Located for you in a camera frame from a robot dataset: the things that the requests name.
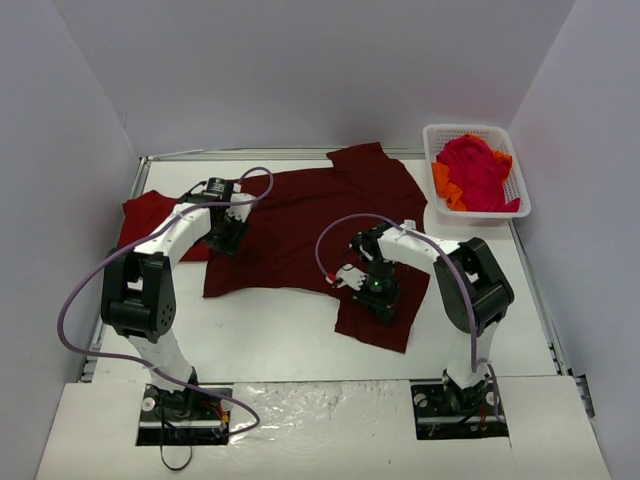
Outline dark maroon t shirt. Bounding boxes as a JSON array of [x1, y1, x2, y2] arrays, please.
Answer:
[[203, 143, 430, 353]]

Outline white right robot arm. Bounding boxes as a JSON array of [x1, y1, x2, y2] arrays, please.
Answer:
[[336, 223, 515, 413]]

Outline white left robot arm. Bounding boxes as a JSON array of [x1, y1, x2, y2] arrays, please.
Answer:
[[101, 177, 256, 418]]

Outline folded red t shirt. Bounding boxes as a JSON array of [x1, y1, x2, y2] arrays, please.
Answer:
[[111, 188, 213, 264]]

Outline orange t shirt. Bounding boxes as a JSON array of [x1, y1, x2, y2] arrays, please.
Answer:
[[431, 148, 515, 211]]

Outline white plastic laundry basket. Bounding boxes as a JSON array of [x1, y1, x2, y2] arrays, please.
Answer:
[[423, 124, 531, 226]]

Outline crimson pink t shirt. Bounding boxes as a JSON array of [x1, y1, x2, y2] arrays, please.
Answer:
[[436, 132, 521, 213]]

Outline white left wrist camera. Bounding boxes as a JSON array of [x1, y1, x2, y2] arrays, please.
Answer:
[[225, 184, 256, 223]]

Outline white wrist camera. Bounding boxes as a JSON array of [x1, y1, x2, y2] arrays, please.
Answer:
[[325, 263, 367, 291], [225, 184, 256, 223]]

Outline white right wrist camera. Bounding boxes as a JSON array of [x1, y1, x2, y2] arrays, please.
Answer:
[[325, 263, 367, 291]]

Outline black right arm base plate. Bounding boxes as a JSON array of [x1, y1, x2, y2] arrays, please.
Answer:
[[410, 380, 509, 441]]

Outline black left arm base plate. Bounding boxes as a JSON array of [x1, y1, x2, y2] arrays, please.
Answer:
[[136, 384, 231, 446]]

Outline thin black cable loop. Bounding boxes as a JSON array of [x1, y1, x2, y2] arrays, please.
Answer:
[[158, 434, 196, 472]]

